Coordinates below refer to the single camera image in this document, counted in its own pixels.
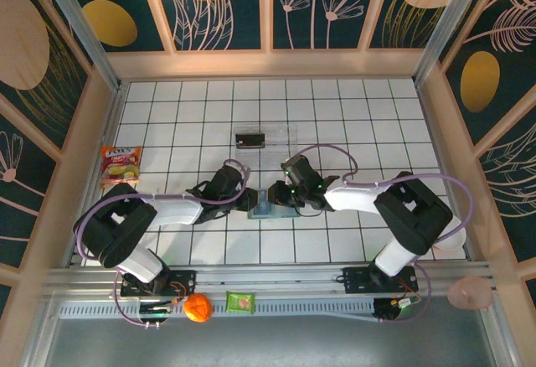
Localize green card holder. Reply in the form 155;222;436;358
246;188;301;220

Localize black credit card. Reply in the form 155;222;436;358
234;132;266;150

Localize clear plastic tray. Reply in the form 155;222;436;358
232;124;300;172

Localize aluminium base beam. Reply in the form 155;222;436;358
41;261;497;301

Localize green snack packet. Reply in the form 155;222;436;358
225;291;256;314

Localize red candy bag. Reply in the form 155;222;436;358
99;144;143;190

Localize orange fruit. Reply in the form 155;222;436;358
183;292;214;324

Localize teal panel flower stems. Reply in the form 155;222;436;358
272;0;366;49

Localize white bowl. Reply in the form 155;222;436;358
430;228;468;253

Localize teal panel orange circle leaves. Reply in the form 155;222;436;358
149;0;263;52

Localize teal panel large peach oval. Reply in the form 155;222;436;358
0;0;90;150

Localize pink plastic cup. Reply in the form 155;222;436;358
446;275;494;312

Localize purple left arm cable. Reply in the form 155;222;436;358
74;158;250;328

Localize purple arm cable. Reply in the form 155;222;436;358
74;158;250;328
292;143;477;324

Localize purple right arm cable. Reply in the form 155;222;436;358
292;143;477;324

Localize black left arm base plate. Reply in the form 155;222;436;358
120;270;197;297

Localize slotted grey cable duct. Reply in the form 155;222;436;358
58;299;376;321

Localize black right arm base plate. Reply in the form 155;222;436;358
343;266;419;296

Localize aluminium side rail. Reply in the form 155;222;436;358
66;84;126;267

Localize aluminium corner post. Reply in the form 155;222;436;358
412;0;481;85
35;0;125;90

